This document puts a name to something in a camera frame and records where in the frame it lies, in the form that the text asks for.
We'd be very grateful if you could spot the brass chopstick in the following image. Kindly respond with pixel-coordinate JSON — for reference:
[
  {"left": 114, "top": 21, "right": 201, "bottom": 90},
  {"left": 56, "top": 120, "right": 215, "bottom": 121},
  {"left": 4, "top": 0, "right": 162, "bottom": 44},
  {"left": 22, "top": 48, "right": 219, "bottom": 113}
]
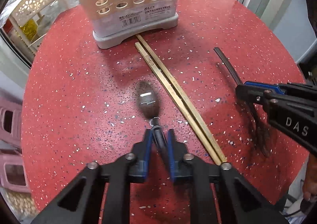
[
  {"left": 136, "top": 34, "right": 227, "bottom": 164},
  {"left": 134, "top": 41, "right": 222, "bottom": 166}
]

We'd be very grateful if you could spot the dark spoon brown handle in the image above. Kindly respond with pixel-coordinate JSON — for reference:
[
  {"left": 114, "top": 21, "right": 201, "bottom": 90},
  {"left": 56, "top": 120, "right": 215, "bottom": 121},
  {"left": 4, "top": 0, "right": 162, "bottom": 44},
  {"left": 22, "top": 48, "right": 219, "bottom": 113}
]
[{"left": 137, "top": 81, "right": 170, "bottom": 172}]

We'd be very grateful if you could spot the person's right hand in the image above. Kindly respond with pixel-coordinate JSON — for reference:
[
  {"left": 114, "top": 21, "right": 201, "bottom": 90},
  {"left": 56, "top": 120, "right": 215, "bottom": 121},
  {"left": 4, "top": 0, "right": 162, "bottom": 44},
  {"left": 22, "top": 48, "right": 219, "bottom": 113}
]
[{"left": 303, "top": 154, "right": 317, "bottom": 201}]

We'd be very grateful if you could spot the pink plastic stool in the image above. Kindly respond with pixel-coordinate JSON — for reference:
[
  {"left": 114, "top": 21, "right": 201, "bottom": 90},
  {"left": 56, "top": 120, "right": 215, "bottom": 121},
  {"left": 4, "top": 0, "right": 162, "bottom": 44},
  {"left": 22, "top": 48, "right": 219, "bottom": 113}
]
[{"left": 1, "top": 98, "right": 31, "bottom": 193}]

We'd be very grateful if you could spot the beige plastic basket rack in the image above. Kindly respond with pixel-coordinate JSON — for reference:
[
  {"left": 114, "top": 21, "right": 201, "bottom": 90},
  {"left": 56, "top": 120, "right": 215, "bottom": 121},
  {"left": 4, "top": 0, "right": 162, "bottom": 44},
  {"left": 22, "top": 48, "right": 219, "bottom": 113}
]
[{"left": 9, "top": 0, "right": 79, "bottom": 54}]

